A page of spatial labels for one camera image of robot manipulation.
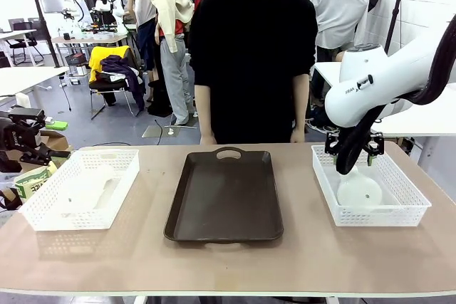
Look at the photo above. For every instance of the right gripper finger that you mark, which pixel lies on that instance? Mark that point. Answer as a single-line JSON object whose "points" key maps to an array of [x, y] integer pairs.
{"points": [[332, 145], [375, 145]]}

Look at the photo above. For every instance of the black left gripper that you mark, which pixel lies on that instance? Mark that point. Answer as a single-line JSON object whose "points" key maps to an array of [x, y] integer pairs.
{"points": [[16, 136]]}

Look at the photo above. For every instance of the translucent white Erlenmeyer flask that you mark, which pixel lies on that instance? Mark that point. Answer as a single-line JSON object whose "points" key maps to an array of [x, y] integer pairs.
{"points": [[360, 190]]}

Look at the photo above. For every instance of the translucent white plastic beaker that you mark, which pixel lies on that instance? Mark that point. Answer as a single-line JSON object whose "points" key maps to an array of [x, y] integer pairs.
{"points": [[107, 193]]}

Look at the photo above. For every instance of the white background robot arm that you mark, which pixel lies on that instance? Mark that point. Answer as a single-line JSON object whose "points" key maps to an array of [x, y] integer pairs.
{"points": [[108, 1]]}

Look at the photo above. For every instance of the person right forearm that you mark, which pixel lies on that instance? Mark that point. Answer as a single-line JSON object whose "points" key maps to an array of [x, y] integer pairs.
{"points": [[203, 111]]}

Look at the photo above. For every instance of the person left forearm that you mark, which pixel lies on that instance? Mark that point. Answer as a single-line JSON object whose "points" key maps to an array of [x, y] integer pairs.
{"points": [[301, 104]]}

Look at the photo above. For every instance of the person left hand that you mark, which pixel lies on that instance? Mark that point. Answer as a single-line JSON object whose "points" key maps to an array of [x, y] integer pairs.
{"points": [[298, 136]]}

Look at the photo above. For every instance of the person right hand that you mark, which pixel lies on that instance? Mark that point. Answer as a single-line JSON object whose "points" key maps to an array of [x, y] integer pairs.
{"points": [[208, 140]]}

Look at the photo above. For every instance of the green white cardboard carton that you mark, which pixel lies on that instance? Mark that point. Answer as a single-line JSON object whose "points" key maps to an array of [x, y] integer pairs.
{"points": [[32, 184]]}

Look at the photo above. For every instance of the green plastic object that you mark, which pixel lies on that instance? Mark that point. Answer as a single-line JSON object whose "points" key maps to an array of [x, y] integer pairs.
{"points": [[57, 125]]}

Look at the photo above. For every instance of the white perforated plastic basket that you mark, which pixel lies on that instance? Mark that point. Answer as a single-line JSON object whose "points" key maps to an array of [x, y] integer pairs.
{"points": [[46, 211], [409, 208]]}

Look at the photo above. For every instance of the black metal chair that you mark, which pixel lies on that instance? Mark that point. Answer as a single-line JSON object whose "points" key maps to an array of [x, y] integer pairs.
{"points": [[107, 87]]}

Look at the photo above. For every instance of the yellow garment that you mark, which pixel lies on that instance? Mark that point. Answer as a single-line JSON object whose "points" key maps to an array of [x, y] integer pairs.
{"points": [[98, 58]]}

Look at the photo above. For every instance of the black office chair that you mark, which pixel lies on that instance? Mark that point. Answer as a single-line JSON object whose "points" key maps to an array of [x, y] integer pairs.
{"points": [[25, 44]]}

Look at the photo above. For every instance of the dark purple garment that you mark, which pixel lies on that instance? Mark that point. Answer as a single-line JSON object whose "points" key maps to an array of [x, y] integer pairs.
{"points": [[121, 69]]}

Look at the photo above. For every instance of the person torso black sweater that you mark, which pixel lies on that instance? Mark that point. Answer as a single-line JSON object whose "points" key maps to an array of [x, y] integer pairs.
{"points": [[249, 62]]}

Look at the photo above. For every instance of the dark brown plastic tray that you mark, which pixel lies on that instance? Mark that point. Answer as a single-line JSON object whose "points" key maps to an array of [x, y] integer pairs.
{"points": [[224, 197]]}

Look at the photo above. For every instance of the wooden background table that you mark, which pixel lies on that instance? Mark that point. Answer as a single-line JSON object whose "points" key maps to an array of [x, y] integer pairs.
{"points": [[85, 38]]}

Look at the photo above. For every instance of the black tripod stand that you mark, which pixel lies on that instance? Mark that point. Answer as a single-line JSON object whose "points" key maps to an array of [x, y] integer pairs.
{"points": [[395, 15], [42, 26]]}

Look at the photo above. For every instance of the mannequin with white tank top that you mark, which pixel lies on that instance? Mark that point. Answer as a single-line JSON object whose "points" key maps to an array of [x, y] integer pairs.
{"points": [[144, 5]]}

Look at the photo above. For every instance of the mannequin with beige jacket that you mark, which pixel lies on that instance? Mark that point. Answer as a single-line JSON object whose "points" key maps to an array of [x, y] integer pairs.
{"points": [[171, 8]]}

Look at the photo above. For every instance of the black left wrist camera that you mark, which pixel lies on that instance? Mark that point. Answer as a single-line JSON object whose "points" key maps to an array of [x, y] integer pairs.
{"points": [[26, 113]]}

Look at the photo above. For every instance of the grey mannequin base plate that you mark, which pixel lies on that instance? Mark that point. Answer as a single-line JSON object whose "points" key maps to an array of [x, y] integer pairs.
{"points": [[162, 132]]}

